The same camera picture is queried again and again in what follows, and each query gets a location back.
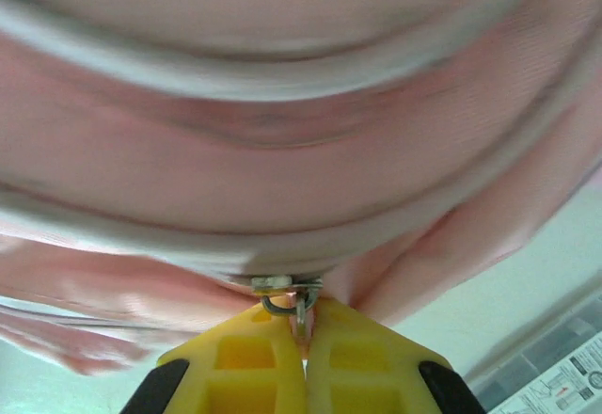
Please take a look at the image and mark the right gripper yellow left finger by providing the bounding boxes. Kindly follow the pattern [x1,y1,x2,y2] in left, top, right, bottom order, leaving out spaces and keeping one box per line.
[119,303,307,414]

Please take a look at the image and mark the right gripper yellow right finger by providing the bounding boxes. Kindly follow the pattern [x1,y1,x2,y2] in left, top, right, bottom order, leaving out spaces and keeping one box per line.
[306,296,485,414]

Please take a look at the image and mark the clear plastic labelled box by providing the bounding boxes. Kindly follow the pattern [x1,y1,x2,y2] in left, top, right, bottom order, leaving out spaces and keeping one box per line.
[463,291,602,414]

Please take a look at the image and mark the pink school backpack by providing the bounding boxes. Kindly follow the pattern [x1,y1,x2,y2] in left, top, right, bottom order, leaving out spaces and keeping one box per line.
[0,0,602,377]

